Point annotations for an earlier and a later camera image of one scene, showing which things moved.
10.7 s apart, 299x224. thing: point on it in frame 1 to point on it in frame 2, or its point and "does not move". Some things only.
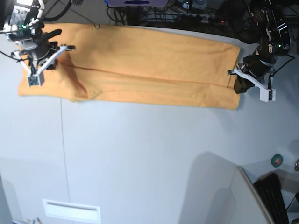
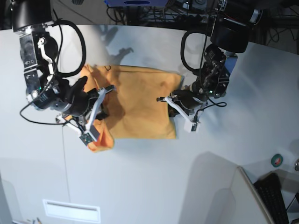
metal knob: x=296 y=165 does not move
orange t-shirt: x=138 y=66 to x=134 y=111
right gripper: x=258 y=66 to x=185 y=98
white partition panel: x=249 y=207 does not move
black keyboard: x=269 y=190 does not move
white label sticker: x=72 y=211 does not move
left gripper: x=39 y=46 to x=75 y=97
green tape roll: x=276 y=160 does not move
